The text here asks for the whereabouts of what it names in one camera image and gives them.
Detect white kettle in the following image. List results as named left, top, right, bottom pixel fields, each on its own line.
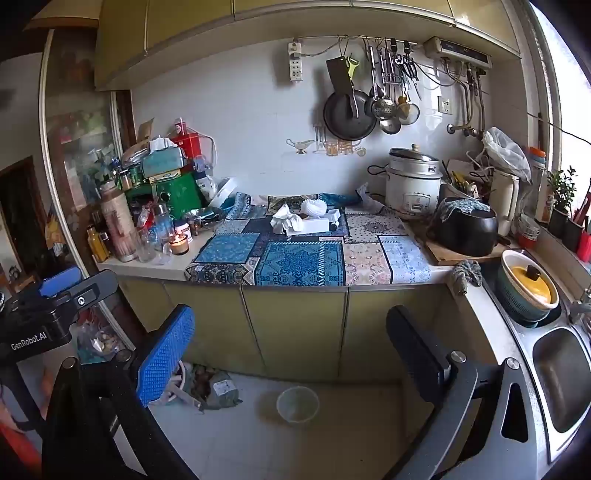
left=488, top=168, right=520, bottom=237

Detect stack of plastic containers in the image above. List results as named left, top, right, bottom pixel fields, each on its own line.
left=526, top=147, right=548, bottom=186

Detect gray sack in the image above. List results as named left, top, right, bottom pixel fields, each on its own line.
left=189, top=364, right=243, bottom=411

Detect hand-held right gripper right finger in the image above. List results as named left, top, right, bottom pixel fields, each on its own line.
left=383, top=305, right=539, bottom=480

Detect yellow pot lid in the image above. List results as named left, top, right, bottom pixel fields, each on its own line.
left=510, top=264, right=555, bottom=306

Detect white cardboard box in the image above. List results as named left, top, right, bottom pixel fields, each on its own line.
left=286, top=217, right=331, bottom=237

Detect gray rag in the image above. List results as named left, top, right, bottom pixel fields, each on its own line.
left=451, top=259, right=484, bottom=297

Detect clear plastic bag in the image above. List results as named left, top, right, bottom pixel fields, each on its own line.
left=482, top=127, right=533, bottom=184

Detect blue patchwork cloth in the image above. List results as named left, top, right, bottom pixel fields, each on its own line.
left=185, top=191, right=433, bottom=287

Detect wooden cutting board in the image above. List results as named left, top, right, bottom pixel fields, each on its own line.
left=405, top=220, right=514, bottom=267

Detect teal tissue box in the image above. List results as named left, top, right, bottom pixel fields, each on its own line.
left=141, top=147, right=186, bottom=179

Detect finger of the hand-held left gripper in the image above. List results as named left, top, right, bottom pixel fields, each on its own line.
left=38, top=265, right=83, bottom=298
left=52, top=269, right=119, bottom=324

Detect kitchen scissors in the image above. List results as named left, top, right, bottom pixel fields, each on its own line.
left=396, top=41, right=423, bottom=100

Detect white wall appliance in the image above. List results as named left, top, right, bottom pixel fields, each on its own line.
left=424, top=36, right=492, bottom=70

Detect potted green plant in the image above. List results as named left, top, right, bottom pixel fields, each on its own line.
left=547, top=166, right=579, bottom=239

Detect black pot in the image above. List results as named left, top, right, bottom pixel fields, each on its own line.
left=427, top=203, right=500, bottom=257

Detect white tissue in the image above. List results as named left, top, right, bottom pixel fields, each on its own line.
left=270, top=203, right=305, bottom=234

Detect yellow cabinet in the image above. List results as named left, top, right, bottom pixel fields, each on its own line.
left=117, top=276, right=462, bottom=385
left=95, top=0, right=522, bottom=90

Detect green box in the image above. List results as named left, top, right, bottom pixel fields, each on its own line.
left=126, top=173, right=204, bottom=216

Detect glass sliding door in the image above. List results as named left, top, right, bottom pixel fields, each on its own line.
left=39, top=28, right=136, bottom=278

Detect small mesh strainer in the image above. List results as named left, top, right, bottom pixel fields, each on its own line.
left=397, top=92, right=421, bottom=125

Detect yellow bottle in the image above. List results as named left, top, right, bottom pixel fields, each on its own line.
left=87, top=226, right=112, bottom=263

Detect red tin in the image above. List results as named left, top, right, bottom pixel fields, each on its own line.
left=171, top=119, right=201, bottom=160

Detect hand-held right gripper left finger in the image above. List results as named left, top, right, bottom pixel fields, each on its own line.
left=41, top=304, right=199, bottom=480

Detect yellow lower cabinet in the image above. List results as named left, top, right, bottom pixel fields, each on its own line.
left=117, top=276, right=462, bottom=385

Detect white rice cooker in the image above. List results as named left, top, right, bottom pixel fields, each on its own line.
left=385, top=144, right=444, bottom=219

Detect stack of bowls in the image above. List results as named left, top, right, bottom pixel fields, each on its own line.
left=517, top=216, right=542, bottom=248

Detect teal colander basket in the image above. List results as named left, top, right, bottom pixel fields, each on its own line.
left=496, top=249, right=562, bottom=324

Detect black frying pan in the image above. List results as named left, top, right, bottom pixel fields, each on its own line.
left=322, top=90, right=377, bottom=141

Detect white power strip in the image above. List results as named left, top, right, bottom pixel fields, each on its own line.
left=288, top=41, right=304, bottom=83

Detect steel skimmer spoon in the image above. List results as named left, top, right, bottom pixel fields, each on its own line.
left=368, top=45, right=398, bottom=120

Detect floral thermos bottle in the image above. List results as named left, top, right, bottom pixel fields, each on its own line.
left=99, top=180, right=137, bottom=263

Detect clear plastic bottle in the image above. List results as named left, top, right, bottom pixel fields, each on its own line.
left=148, top=203, right=174, bottom=250

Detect teal knitted cloth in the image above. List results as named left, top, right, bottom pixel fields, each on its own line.
left=436, top=198, right=491, bottom=220

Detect metal hanging rail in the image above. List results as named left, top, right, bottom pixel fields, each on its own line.
left=295, top=34, right=419, bottom=48

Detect steel double sink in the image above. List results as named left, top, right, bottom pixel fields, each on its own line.
left=489, top=258, right=591, bottom=464

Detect small translucent waste bin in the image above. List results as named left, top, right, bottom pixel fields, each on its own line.
left=276, top=386, right=320, bottom=424

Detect yellow upper cabinet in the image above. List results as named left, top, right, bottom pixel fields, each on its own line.
left=95, top=0, right=522, bottom=90

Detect steel cleaver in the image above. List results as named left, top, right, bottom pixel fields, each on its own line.
left=326, top=56, right=362, bottom=119

